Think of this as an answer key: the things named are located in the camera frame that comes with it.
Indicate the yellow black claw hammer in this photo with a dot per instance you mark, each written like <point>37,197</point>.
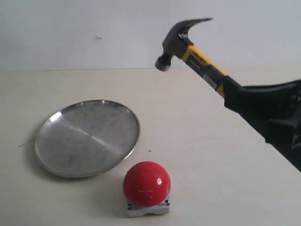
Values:
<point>177,44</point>

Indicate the round steel plate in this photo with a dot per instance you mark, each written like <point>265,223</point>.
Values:
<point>87,138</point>

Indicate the red dome push button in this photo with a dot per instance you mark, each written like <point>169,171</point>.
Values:
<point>146,187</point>

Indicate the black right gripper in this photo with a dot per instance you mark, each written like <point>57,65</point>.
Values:
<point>274,111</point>

